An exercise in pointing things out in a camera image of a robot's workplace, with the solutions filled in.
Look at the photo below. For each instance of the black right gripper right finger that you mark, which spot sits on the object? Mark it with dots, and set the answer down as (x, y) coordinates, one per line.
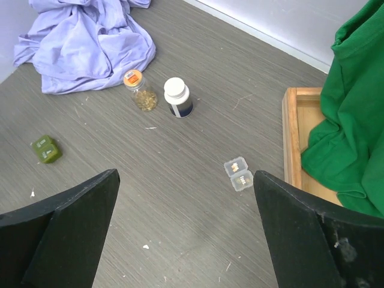
(315, 243)

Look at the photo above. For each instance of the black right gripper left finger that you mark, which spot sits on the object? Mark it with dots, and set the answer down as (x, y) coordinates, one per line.
(58, 241)

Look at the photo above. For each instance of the green pill organizer box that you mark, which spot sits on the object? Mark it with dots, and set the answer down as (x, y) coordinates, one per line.
(46, 149)

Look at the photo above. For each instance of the clear pill bottle orange cap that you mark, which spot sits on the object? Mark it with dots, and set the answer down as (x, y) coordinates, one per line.
(140, 90)

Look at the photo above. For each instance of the green tank top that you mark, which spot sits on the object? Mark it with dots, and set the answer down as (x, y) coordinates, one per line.
(345, 151)

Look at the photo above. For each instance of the clear pill organizer box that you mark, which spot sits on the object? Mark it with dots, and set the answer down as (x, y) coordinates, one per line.
(240, 176)

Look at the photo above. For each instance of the wooden clothes rack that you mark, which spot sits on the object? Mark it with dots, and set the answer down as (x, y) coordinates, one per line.
(300, 114)

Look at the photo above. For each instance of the white capped dark pill bottle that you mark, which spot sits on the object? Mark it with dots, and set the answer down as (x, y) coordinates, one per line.
(177, 96)

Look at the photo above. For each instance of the lavender crumpled shirt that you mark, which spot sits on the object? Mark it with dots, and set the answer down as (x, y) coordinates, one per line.
(84, 45)

